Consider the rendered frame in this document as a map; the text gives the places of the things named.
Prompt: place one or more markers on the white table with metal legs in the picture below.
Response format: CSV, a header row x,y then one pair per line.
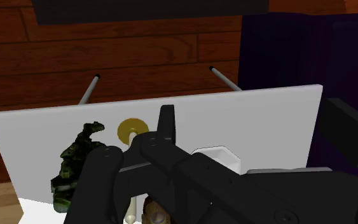
x,y
259,124

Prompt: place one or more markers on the dark purple furniture piece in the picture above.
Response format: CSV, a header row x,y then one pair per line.
x,y
290,52

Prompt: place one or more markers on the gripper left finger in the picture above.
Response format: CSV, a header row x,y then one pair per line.
x,y
166,161

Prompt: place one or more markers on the white angular container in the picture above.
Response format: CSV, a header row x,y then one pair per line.
x,y
225,155

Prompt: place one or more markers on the green camouflage figure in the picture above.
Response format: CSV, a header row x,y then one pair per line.
x,y
73,161

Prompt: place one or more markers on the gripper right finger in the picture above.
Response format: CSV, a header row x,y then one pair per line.
x,y
352,130

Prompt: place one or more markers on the brown round object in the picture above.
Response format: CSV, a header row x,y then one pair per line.
x,y
154,214

